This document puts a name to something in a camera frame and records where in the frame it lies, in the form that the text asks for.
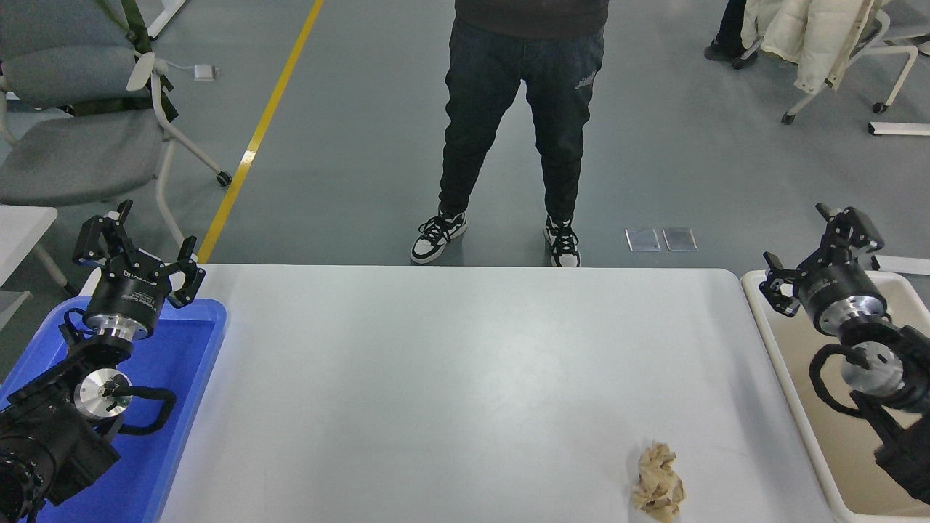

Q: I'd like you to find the olive green strap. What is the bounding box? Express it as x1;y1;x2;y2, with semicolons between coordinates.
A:
73;0;179;121

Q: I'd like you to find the cream padded coat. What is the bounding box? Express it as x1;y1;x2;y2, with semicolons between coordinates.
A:
741;0;884;94

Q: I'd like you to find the person with black-white shoes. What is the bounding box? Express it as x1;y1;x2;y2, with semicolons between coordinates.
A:
410;0;610;268

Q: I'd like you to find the white desk leg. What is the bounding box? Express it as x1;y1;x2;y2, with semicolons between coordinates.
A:
147;0;188;39

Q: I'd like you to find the small white side table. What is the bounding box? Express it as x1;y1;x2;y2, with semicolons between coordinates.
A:
0;206;77;328

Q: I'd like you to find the white power adapter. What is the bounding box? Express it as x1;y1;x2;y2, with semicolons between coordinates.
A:
166;62;219;81

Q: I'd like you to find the tan paper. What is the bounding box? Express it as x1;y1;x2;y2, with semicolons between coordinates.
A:
629;441;686;522

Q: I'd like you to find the white frame chair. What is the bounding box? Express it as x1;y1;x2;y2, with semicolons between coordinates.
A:
732;0;930;126

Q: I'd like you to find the large pale plastic bin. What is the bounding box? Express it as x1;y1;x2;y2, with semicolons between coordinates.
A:
740;269;930;523

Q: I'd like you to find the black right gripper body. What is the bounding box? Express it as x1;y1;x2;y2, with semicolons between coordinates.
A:
796;263;887;335

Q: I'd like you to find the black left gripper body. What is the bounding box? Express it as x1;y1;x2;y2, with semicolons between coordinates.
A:
82;251;173;335

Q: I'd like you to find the blue plastic tray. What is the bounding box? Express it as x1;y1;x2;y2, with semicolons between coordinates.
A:
0;296;227;523

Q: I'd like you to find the person with black shoes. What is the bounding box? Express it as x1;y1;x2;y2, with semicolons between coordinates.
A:
703;0;760;70

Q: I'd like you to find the grey office chair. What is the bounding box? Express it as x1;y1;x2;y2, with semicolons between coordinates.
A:
0;0;233;248

